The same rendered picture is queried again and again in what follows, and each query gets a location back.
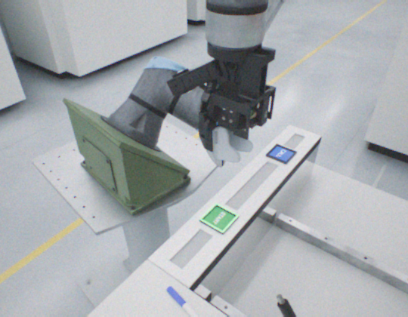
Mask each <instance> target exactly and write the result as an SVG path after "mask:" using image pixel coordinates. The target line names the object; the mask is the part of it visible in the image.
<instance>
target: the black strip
mask: <svg viewBox="0 0 408 317"><path fill-rule="evenodd" d="M320 139H321V137H320V138H319V140H318V141H317V142H316V143H315V144H314V145H313V147H312V148H311V149H310V150H309V151H308V153H307V154H306V155H305V156H304V157H303V159H301V160H300V161H299V162H298V164H297V165H296V166H295V167H294V169H293V170H292V171H291V172H290V173H289V175H288V176H287V177H286V178H285V179H284V180H283V182H282V183H281V184H280V185H279V186H278V187H277V188H276V189H275V190H274V191H273V192H272V193H271V194H270V195H269V197H268V198H267V199H266V200H265V201H264V203H263V205H262V206H261V207H260V208H259V209H258V210H257V211H256V212H255V214H254V215H253V216H252V217H251V218H250V219H249V221H248V222H247V223H245V225H244V226H243V227H242V228H241V229H240V230H239V232H238V233H237V234H236V235H235V236H234V237H233V238H232V239H231V240H230V242H229V243H228V245H227V246H226V247H225V249H224V250H223V251H221V253H220V254H219V255H218V256H217V257H216V258H215V259H214V260H213V261H212V262H211V264H210V265H209V266H208V267H207V268H206V270H205V271H204V272H203V273H202V274H201V275H200V276H199V277H198V278H197V279H196V281H195V282H194V283H193V284H192V285H191V287H190V288H189V289H190V290H191V291H192V292H194V291H195V290H196V289H197V286H198V285H199V284H200V283H201V282H202V280H203V279H204V278H205V277H206V276H207V275H208V274H209V273H210V272H211V271H212V270H213V269H214V268H215V266H216V265H217V264H218V262H219V261H220V260H221V259H222V258H223V256H224V255H225V254H226V253H227V252H228V251H229V250H230V248H231V247H232V246H233V245H234V244H235V242H236V241H237V240H238V239H239V238H240V236H241V235H242V234H243V233H244V232H245V231H246V230H247V229H248V227H249V226H250V225H251V224H252V223H253V222H254V221H255V220H256V218H257V217H258V216H259V215H260V214H261V212H262V211H263V210H264V208H265V207H266V206H267V205H268V203H269V202H270V201H271V200H272V199H273V197H274V196H275V195H276V194H277V193H278V192H279V191H280V190H281V189H282V188H283V187H284V186H285V185H286V183H287V182H288V181H289V179H290V178H291V177H292V176H293V175H294V173H295V172H296V171H297V170H298V168H299V167H300V166H301V164H302V163H303V162H304V161H305V160H306V159H307V158H308V157H309V156H310V155H311V153H312V152H313V151H314V150H315V149H316V148H317V147H318V146H319V143H320Z"/></svg>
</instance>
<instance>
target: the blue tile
mask: <svg viewBox="0 0 408 317"><path fill-rule="evenodd" d="M293 154H294V153H293V152H290V151H289V150H286V149H283V148H281V147H278V146H277V147H276V148H275V149H274V150H273V151H272V152H271V153H270V154H269V155H271V156H273V157H275V158H277V159H282V160H284V161H287V160H288V159H290V157H291V156H292V155H293Z"/></svg>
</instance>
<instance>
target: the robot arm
mask: <svg viewBox="0 0 408 317"><path fill-rule="evenodd" d="M285 1H287V0H206V41H207V53H208V55H209V56H210V57H212V58H213V60H210V61H209V62H207V63H204V64H202V65H200V66H198V67H196V68H194V69H191V70H189V69H187V68H186V67H184V66H182V65H181V64H179V63H176V62H175V61H173V60H170V59H168V58H166V57H161V56H155V57H152V58H151V59H150V61H149V63H148V64H147V66H146V67H144V71H143V72H142V74H141V76H140V77H139V79H138V82H137V84H136V85H135V87H134V89H133V90H132V92H131V94H130V95H129V97H128V99H127V100H126V101H125V102H124V103H123V104H122V105H121V106H120V107H119V108H118V109H117V110H116V111H115V112H114V113H111V114H110V116H109V118H108V122H109V123H110V124H112V125H113V126H115V127H116V128H118V129H119V130H122V131H124V132H125V133H127V134H129V135H131V136H132V137H133V138H135V139H137V140H139V141H141V142H143V143H145V144H147V145H149V146H152V147H156V146H157V144H158V142H159V134H160V131H161V127H162V123H163V121H164V119H165V117H166V116H167V114H170V115H172V116H174V117H175V118H177V119H178V120H180V121H182V122H183V123H185V124H186V125H189V126H191V127H193V128H194V129H195V131H198V133H199V138H200V140H201V143H202V145H203V148H204V149H205V150H206V152H207V154H208V155H209V158H211V160H212V161H213V162H214V163H215V164H216V165H217V166H218V167H222V166H224V164H225V162H226V161H230V162H239V161H240V159H241V158H240V154H239V153H238V152H251V151H252V149H253V143H252V141H251V140H250V139H249V128H252V129H253V128H254V127H255V126H256V125H258V126H263V125H264V124H265V123H266V122H267V119H270V120H271V119H272V114H273V108H274V99H275V93H276V87H274V86H270V85H266V78H267V68H268V64H269V63H270V62H271V61H273V60H275V54H276V49H273V48H266V47H263V46H262V42H263V41H264V35H265V33H266V32H267V31H268V29H269V28H270V25H271V24H272V22H273V21H274V18H275V17H276V15H277V13H278V11H279V9H280V8H281V6H282V4H283V3H284V2H285ZM270 97H271V102H270V112H269V111H268V107H269V101H270ZM237 151H238V152H237Z"/></svg>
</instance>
